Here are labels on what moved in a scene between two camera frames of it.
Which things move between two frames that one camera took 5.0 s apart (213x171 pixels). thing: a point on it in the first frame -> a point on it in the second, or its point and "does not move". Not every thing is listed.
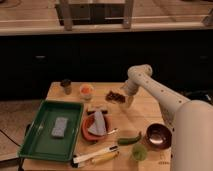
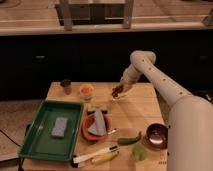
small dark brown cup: (66, 85) does not move
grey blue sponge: (59, 127) does not move
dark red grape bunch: (115, 97) -> (116, 90)
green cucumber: (129, 140) does not move
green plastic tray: (54, 131) does not move
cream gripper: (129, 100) -> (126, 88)
